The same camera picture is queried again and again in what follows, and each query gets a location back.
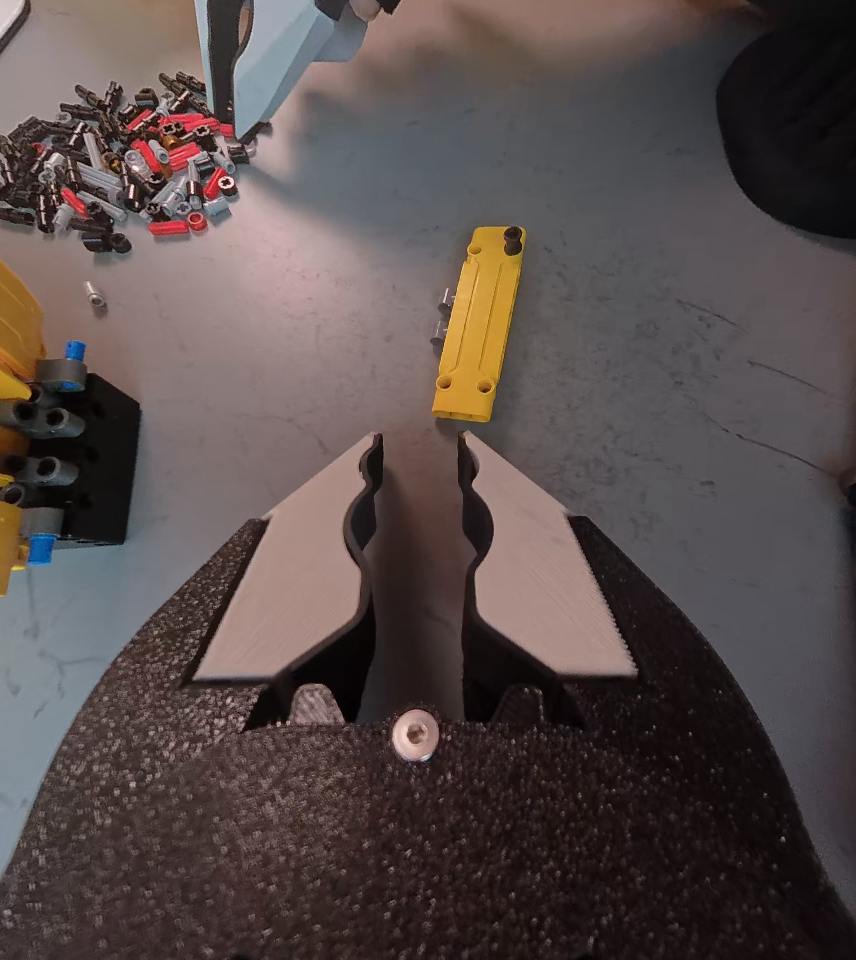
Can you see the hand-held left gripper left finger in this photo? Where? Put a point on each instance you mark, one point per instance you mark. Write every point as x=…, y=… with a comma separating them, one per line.
x=285, y=592

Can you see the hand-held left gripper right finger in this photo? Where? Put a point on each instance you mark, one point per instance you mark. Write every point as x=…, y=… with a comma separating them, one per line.
x=548, y=592

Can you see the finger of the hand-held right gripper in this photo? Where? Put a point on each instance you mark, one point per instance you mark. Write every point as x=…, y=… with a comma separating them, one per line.
x=204, y=37
x=285, y=52

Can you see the pile of small lego connectors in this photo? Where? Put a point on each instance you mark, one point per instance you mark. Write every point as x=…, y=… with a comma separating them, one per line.
x=120, y=165

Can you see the yellow lego panel piece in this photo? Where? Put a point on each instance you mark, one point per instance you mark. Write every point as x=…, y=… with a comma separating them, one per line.
x=476, y=330

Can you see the black lego pin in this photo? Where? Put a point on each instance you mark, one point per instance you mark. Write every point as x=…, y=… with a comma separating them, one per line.
x=512, y=237

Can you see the small grey lego bush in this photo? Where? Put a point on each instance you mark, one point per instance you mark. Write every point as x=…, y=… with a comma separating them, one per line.
x=95, y=295

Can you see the black mesh cushion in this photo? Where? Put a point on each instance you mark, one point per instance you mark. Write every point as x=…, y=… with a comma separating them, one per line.
x=818, y=127

